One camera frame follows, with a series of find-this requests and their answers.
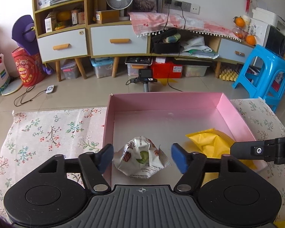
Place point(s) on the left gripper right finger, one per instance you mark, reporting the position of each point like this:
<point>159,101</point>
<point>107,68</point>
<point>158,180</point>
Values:
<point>191,166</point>

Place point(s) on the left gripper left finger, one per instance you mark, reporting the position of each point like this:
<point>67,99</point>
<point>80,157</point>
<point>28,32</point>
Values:
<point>93,166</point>

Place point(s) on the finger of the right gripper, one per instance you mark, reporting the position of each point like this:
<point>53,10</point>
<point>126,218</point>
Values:
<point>248,150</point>

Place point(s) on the yellow snack bag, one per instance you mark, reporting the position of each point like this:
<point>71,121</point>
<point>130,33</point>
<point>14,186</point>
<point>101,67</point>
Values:
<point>211,142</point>

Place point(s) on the white pecan snack packet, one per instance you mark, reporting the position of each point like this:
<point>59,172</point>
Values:
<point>140,158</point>

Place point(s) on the pink cardboard box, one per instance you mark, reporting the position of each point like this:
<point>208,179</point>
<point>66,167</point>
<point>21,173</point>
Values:
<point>167,117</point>

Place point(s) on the floral tablecloth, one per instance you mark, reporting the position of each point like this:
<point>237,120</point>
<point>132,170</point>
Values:
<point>36,136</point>

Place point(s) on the blue plastic stool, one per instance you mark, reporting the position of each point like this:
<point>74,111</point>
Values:
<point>269,84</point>

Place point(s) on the clear bin blue lid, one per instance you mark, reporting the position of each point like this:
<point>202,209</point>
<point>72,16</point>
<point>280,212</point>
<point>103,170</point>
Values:
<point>103,67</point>

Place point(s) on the red storage box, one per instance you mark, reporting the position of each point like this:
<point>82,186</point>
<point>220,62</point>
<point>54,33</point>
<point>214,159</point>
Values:
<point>166,70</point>

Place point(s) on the black microwave oven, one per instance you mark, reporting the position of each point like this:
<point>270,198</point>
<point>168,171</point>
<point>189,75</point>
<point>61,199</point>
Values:
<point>275,41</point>

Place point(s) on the orange fruit lower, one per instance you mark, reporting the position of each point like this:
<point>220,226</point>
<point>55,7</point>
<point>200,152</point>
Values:
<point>251,40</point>

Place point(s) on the orange fruit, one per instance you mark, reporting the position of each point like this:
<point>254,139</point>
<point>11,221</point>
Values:
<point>239,22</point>
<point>251,40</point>

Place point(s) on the red printed bucket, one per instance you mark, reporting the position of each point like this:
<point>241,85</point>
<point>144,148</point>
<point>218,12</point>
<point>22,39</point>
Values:
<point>30,67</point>

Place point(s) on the low wooden tv stand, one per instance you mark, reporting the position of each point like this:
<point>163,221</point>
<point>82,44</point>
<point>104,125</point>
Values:
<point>200,45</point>

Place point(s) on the orange fruit upper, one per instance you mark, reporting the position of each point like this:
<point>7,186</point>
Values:
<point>239,22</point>

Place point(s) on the wooden cabinet with drawers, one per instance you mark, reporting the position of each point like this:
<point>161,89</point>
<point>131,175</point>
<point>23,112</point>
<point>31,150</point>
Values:
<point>116,39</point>

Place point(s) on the purple plush toy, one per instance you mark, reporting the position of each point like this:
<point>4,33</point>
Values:
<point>23,33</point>

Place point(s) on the pink checkered cloth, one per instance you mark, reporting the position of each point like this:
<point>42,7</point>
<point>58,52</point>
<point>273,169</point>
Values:
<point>149,23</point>

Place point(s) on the white power adapter with cable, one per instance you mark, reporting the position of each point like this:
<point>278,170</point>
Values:
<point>19,101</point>

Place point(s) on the small camera on tripod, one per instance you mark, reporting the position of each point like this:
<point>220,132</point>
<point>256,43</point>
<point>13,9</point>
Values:
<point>145,76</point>

